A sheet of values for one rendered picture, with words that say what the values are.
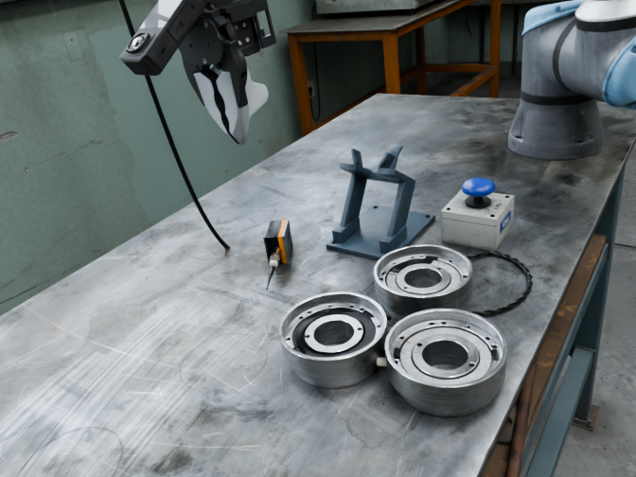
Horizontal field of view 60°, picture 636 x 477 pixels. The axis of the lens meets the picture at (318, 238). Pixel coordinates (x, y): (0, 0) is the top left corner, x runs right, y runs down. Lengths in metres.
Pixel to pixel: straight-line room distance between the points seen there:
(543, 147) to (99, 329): 0.71
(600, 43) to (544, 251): 0.29
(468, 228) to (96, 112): 1.72
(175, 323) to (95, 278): 0.19
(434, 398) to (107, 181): 1.91
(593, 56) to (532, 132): 0.19
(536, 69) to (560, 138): 0.12
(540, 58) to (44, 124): 1.63
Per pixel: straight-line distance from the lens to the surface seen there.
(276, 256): 0.70
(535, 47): 0.96
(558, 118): 0.97
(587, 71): 0.87
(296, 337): 0.55
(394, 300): 0.58
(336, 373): 0.51
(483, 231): 0.71
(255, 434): 0.51
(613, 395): 1.72
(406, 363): 0.51
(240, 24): 0.66
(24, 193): 2.10
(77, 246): 2.23
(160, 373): 0.61
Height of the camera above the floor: 1.17
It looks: 29 degrees down
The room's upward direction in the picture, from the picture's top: 9 degrees counter-clockwise
